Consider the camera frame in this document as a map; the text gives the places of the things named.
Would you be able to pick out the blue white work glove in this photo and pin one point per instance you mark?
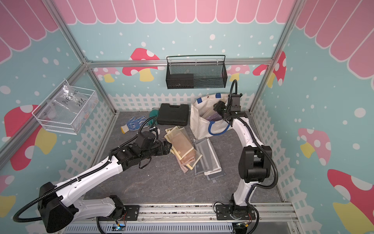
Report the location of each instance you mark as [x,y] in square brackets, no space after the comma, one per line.
[133,124]

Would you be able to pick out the green rubber glove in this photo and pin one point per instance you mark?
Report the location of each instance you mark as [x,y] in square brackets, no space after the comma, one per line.
[154,113]

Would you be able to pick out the grey pouch under white pouch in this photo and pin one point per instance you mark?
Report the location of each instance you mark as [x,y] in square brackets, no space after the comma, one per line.
[215,176]

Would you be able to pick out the white grey mesh pouch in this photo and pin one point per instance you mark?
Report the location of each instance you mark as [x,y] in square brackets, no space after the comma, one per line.
[208,164]

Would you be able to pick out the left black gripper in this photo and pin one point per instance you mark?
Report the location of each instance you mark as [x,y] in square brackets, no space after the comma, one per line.
[166,149]

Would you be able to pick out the purple mesh pouch upper left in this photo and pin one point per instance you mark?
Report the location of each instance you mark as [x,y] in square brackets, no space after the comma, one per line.
[214,117]

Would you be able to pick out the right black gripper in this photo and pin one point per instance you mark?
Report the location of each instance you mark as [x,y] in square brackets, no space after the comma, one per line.
[219,106]

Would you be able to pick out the clear plastic labelled bag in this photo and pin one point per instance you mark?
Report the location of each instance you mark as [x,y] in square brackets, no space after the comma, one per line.
[65,106]

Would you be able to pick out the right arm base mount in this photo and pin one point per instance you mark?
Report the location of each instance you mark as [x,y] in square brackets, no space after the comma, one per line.
[233,212]

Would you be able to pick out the black plastic tool case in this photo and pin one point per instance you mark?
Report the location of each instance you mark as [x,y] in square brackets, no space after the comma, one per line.
[176,115]

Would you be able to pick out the yellow trimmed clear pouch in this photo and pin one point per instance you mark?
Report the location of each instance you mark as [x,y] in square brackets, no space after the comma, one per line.
[189,161]

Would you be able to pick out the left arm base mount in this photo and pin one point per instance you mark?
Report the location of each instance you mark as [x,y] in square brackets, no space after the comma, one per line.
[129,213]

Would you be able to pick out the pink brown mesh pouch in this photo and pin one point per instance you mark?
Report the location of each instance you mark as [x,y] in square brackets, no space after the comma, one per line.
[182,151]

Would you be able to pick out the beige mesh pouch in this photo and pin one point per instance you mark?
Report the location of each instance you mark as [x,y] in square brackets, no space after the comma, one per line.
[176,137]

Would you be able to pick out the white wire wall basket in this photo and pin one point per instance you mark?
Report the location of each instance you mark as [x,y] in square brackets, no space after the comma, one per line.
[74,127]

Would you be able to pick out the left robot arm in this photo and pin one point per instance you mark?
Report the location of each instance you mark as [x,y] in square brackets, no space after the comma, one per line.
[59,205]

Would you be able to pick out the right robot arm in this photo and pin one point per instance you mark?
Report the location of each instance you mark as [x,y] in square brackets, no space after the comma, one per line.
[256,166]

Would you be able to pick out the cream canvas tote bag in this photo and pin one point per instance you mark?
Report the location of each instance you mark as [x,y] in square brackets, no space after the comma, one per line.
[201,127]

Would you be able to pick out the black wire mesh basket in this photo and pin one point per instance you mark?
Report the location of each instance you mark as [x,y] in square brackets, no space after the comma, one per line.
[209,70]

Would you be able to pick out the black box in basket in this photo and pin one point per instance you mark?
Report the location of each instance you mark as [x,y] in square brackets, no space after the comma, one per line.
[180,81]

